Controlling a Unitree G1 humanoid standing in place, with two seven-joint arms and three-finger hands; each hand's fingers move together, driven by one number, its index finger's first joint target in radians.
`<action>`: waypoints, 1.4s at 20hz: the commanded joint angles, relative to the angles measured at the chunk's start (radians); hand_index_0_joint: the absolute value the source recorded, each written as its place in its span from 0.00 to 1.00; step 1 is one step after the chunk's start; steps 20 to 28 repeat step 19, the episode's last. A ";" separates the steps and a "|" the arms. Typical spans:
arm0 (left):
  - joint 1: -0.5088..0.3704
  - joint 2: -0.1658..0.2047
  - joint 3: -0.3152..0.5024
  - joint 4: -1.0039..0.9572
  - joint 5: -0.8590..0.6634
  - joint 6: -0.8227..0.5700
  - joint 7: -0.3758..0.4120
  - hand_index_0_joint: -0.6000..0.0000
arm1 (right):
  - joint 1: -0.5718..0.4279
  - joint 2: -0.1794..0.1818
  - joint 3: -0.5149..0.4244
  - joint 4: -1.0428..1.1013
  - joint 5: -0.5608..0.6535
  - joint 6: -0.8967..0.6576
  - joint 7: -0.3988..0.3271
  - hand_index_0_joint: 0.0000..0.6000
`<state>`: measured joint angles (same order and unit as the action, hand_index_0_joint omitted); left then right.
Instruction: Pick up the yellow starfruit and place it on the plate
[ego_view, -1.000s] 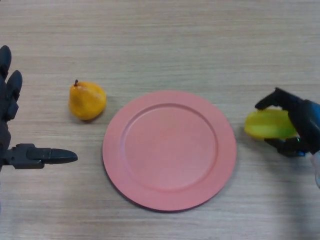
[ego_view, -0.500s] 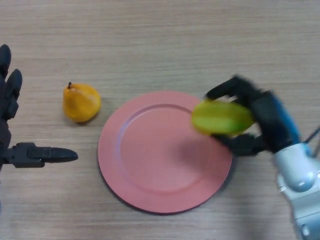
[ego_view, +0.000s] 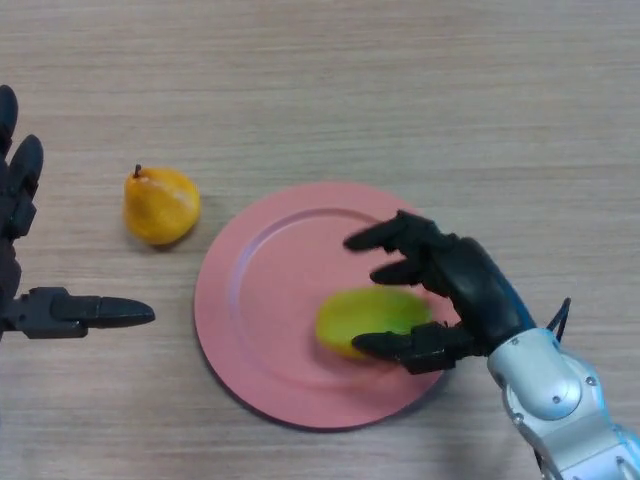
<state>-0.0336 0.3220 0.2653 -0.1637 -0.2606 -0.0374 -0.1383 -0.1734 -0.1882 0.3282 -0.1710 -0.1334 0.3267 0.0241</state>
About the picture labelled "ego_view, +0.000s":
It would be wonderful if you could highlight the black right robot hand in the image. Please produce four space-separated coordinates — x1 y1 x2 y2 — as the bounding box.
342 209 539 376

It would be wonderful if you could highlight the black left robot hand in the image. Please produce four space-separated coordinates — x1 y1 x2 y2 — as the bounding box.
0 84 156 342

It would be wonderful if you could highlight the yellow green starfruit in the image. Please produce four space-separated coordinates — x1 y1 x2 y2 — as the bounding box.
314 286 433 360

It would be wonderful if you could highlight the pink round plate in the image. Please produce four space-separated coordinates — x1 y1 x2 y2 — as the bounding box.
193 181 464 432

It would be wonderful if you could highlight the orange yellow pear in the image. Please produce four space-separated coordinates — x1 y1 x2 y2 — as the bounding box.
123 163 202 246

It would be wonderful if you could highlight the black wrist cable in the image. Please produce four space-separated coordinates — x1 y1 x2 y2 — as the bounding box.
544 297 573 342

